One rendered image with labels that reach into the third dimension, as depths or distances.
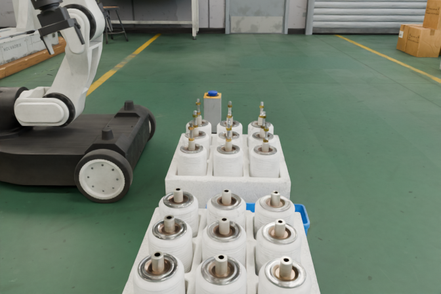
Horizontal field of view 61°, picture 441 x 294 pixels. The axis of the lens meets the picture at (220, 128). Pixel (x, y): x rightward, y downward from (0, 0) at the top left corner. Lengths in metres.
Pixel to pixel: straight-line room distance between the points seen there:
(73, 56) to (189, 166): 0.61
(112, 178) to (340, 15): 5.49
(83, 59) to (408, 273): 1.27
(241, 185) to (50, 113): 0.80
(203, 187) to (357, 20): 5.59
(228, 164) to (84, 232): 0.51
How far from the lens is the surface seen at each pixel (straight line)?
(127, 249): 1.22
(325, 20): 6.40
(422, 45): 4.77
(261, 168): 1.19
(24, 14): 4.69
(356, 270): 1.19
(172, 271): 0.74
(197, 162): 1.19
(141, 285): 0.74
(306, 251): 0.92
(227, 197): 0.92
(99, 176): 1.42
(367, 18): 6.60
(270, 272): 0.74
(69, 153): 1.47
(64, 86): 1.58
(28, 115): 1.62
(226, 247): 0.80
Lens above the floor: 0.75
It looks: 21 degrees down
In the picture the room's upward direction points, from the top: straight up
